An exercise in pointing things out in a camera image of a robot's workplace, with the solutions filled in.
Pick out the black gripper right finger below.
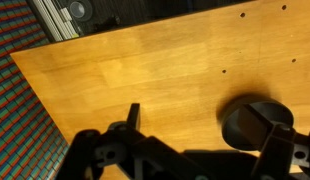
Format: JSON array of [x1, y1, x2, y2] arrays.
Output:
[[237, 103, 310, 180]]

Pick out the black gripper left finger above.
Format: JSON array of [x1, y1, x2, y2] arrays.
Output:
[[56, 102, 209, 180]]

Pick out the black round bowl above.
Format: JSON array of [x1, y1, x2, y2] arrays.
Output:
[[220, 96, 295, 152]]

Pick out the black round caster wheel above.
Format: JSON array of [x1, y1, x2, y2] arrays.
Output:
[[67, 0, 94, 22]]

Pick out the silver aluminium rail frame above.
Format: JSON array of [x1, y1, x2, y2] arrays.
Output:
[[28, 0, 80, 43]]

